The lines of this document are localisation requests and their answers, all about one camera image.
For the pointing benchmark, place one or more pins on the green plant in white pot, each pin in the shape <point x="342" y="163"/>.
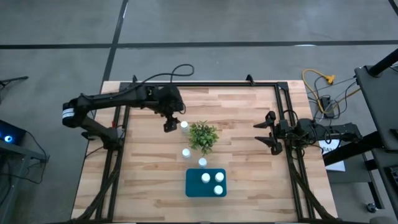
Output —
<point x="202" y="137"/>

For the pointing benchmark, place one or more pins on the black desk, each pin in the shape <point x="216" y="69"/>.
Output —
<point x="379" y="102"/>

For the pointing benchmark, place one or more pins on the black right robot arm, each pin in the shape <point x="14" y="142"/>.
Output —
<point x="345" y="132"/>

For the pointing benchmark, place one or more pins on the black aluminium table frame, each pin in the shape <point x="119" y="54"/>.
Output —
<point x="202" y="84"/>

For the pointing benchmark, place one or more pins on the white printed paper sheet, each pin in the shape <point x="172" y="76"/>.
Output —
<point x="337" y="163"/>

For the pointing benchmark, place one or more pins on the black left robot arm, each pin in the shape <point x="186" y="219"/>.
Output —
<point x="124" y="96"/>

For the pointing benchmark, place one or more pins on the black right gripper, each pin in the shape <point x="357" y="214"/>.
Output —
<point x="273" y="116"/>

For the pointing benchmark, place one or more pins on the black power strip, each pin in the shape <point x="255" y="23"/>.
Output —
<point x="327" y="105"/>

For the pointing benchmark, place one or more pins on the black computer with blue light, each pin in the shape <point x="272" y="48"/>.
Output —
<point x="12" y="133"/>

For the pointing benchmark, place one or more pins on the black pole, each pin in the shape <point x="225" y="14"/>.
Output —
<point x="385" y="61"/>

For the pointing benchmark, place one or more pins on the grey metal stand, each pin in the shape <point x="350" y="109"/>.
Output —
<point x="37" y="156"/>

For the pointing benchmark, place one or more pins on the black tripod leg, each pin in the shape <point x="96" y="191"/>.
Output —
<point x="18" y="78"/>

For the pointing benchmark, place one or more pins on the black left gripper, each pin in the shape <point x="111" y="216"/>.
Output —
<point x="171" y="126"/>

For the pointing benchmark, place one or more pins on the teal plastic basket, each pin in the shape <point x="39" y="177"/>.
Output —
<point x="194" y="186"/>

